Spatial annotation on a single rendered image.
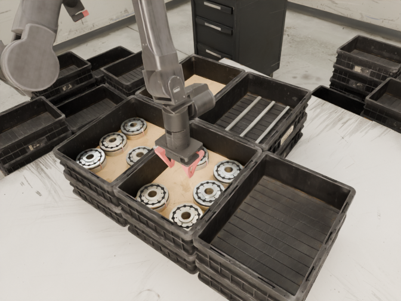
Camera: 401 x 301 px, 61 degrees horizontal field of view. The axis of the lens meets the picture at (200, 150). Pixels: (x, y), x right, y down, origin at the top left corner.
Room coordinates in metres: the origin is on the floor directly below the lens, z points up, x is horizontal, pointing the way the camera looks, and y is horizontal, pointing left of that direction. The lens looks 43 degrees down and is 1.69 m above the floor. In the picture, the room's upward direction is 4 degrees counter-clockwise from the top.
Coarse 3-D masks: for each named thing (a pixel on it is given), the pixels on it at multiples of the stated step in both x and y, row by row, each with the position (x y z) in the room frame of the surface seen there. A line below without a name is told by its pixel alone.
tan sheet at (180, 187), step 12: (216, 156) 0.88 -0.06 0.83; (168, 168) 0.84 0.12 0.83; (180, 168) 0.83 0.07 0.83; (204, 168) 0.82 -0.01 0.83; (156, 180) 0.78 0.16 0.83; (168, 180) 0.78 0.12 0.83; (180, 180) 0.78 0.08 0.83; (192, 180) 0.77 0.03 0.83; (204, 180) 0.77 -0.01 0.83; (180, 192) 0.72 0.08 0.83; (192, 192) 0.72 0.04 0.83; (168, 216) 0.63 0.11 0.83
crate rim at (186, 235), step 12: (192, 120) 0.97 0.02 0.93; (216, 132) 0.90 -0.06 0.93; (240, 144) 0.83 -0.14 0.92; (252, 156) 0.77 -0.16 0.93; (120, 180) 0.70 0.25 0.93; (120, 192) 0.66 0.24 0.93; (132, 204) 0.62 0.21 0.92; (144, 204) 0.60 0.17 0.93; (216, 204) 0.59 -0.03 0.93; (156, 216) 0.56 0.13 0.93; (204, 216) 0.55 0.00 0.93; (168, 228) 0.53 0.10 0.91; (180, 228) 0.52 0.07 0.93; (192, 228) 0.51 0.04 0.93
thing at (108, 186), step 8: (136, 96) 1.15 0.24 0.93; (120, 104) 1.11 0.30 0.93; (152, 104) 1.09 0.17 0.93; (96, 120) 1.01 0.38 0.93; (88, 128) 0.97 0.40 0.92; (72, 136) 0.93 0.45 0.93; (64, 144) 0.89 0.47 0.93; (56, 152) 0.85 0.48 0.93; (64, 160) 0.81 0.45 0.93; (72, 160) 0.81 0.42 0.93; (80, 168) 0.77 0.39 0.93; (128, 168) 0.75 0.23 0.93; (88, 176) 0.74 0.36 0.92; (96, 176) 0.73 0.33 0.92; (120, 176) 0.72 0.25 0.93; (104, 184) 0.69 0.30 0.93; (112, 184) 0.69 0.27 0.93
